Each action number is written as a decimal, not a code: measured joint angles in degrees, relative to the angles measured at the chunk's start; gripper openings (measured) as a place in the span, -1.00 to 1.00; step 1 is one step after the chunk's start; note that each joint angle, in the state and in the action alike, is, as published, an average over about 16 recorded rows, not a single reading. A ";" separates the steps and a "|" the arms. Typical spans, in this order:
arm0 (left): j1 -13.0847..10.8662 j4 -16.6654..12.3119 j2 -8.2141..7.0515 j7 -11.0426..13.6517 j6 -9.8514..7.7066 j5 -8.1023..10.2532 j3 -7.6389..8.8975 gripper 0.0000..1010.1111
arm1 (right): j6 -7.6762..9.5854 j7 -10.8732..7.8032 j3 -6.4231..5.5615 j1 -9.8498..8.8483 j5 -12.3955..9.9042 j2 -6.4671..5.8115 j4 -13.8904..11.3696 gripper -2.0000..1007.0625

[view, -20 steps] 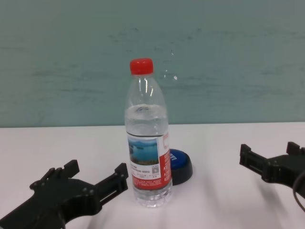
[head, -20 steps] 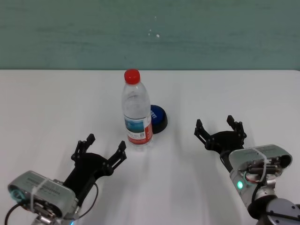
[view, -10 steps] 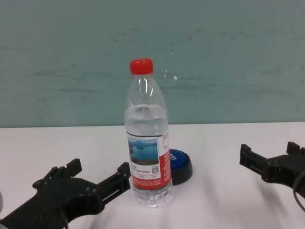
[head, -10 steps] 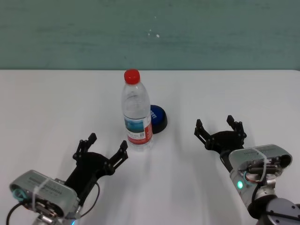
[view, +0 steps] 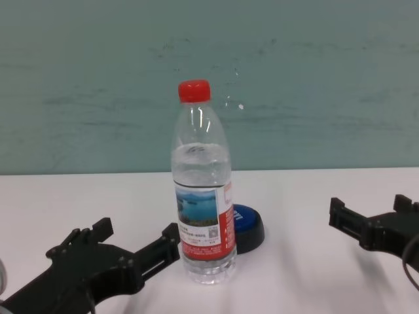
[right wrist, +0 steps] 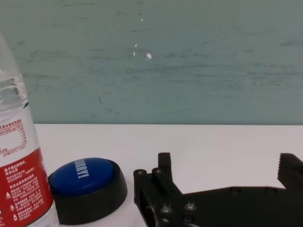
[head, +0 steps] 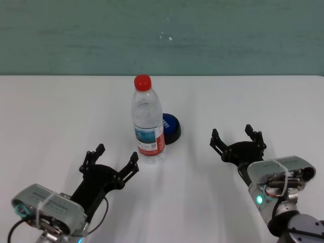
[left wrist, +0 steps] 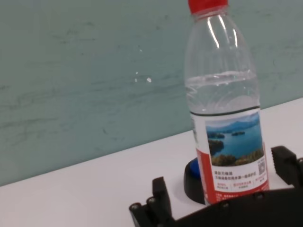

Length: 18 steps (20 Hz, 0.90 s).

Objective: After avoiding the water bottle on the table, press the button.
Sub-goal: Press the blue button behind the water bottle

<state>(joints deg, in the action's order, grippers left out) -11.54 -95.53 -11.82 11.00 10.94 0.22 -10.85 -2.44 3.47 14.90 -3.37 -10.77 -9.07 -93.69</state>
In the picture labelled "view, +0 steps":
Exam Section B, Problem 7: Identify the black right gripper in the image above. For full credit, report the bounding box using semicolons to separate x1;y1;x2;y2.
328;194;419;263

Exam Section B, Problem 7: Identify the thin black right gripper cable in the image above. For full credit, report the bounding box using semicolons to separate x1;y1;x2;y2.
402;235;419;292

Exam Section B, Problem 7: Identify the clear water bottle red cap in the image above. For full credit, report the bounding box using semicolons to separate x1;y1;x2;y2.
170;78;238;286

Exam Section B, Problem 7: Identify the blue push button black base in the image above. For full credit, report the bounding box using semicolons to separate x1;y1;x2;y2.
231;203;266;255

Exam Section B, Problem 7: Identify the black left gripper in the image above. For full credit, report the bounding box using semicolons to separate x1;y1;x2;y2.
2;217;182;314

